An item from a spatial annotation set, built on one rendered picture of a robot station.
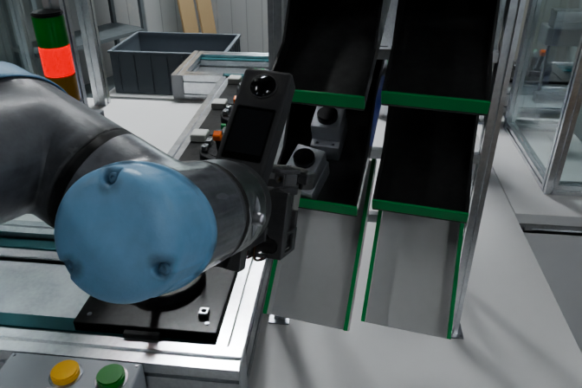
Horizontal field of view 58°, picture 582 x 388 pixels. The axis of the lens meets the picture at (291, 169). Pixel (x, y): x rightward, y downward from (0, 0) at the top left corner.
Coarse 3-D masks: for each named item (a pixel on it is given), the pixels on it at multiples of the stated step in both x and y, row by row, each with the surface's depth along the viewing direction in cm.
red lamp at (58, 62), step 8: (40, 48) 87; (48, 48) 87; (56, 48) 87; (64, 48) 88; (40, 56) 88; (48, 56) 87; (56, 56) 87; (64, 56) 88; (48, 64) 88; (56, 64) 88; (64, 64) 89; (72, 64) 90; (48, 72) 89; (56, 72) 89; (64, 72) 89; (72, 72) 90
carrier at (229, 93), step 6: (228, 78) 189; (234, 78) 189; (240, 78) 189; (228, 84) 189; (234, 84) 189; (240, 84) 179; (228, 90) 183; (234, 90) 183; (222, 96) 178; (228, 96) 178; (228, 102) 173
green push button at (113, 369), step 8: (104, 368) 77; (112, 368) 77; (120, 368) 77; (96, 376) 76; (104, 376) 76; (112, 376) 76; (120, 376) 76; (104, 384) 75; (112, 384) 75; (120, 384) 76
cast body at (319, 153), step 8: (296, 152) 73; (304, 152) 73; (312, 152) 72; (320, 152) 74; (288, 160) 73; (296, 160) 72; (304, 160) 72; (312, 160) 72; (320, 160) 73; (304, 168) 72; (312, 168) 72; (320, 168) 74; (328, 168) 77; (320, 176) 75; (320, 184) 76; (304, 192) 74; (312, 192) 73
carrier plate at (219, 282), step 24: (216, 288) 93; (96, 312) 88; (120, 312) 88; (144, 312) 88; (168, 312) 88; (192, 312) 88; (216, 312) 88; (168, 336) 85; (192, 336) 84; (216, 336) 84
